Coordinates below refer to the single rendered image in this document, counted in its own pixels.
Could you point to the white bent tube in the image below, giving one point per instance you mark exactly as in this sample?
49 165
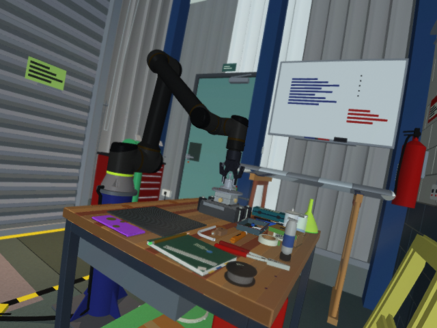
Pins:
202 233

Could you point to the yellow frame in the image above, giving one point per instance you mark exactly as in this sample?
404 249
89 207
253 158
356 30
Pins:
403 290

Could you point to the small brown block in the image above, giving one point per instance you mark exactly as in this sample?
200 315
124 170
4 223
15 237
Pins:
220 232

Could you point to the teal box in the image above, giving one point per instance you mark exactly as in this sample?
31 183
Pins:
269 213

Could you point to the black ribbed mat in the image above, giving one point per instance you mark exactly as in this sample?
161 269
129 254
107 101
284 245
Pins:
157 218

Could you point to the red and white wall sign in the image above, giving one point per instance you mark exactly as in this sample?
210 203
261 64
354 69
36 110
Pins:
433 112

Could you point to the green funnel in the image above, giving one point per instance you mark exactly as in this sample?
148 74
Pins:
311 223

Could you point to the green book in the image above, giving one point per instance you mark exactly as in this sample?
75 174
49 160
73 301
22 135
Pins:
193 254

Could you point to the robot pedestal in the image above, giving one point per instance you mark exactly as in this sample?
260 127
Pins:
102 273

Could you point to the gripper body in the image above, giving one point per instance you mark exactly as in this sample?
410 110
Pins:
234 157

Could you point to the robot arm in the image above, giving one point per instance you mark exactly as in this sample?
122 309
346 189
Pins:
164 102

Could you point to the white marker pen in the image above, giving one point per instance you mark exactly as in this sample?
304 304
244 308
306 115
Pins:
269 261

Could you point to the grey fuel selector valve body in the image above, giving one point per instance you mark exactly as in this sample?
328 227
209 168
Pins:
222 205

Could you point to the red fire extinguisher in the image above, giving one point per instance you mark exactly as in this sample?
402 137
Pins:
409 171

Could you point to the yellow pencil with green end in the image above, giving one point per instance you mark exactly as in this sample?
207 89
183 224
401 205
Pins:
167 238

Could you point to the white and blue bottle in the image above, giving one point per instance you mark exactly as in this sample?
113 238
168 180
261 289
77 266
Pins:
288 239

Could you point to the white valve shaft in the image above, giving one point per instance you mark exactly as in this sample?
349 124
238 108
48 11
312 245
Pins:
229 181

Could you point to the grey roller shutter door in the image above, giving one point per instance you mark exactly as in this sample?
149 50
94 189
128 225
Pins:
44 136

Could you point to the green wall sign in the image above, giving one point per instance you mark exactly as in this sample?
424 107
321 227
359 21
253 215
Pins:
45 73

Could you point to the teal door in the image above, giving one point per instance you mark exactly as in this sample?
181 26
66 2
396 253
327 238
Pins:
205 164

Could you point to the wooden stool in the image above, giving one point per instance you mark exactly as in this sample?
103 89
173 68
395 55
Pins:
261 189

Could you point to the small green box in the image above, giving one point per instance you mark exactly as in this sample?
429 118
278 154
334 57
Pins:
277 233

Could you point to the wooden workbench with dark frame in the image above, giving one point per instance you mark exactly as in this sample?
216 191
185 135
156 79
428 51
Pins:
259 287

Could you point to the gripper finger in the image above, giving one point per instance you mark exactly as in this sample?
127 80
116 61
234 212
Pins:
240 172
222 171

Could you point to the whiteboard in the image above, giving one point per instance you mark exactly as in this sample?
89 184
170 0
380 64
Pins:
341 102

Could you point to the green gas cylinder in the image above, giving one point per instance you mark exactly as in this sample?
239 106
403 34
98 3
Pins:
137 184

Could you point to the white tape roll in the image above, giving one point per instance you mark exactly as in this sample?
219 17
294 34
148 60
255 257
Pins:
269 241

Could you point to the red box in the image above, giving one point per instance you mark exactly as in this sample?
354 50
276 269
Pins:
273 316

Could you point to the grey open tray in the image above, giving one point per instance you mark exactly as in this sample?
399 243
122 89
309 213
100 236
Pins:
252 227

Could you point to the grey electrical panel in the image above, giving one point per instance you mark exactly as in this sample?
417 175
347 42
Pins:
431 174

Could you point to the orange utility knife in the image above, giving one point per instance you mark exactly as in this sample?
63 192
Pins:
238 236

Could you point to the small green exit sign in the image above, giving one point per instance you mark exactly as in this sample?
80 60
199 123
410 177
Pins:
229 67

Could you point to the white tin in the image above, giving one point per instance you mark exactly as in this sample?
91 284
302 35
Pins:
300 222

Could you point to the purple plate with holes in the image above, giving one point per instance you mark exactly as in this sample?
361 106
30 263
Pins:
117 225

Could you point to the white wall socket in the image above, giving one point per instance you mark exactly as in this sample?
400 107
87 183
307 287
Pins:
165 192

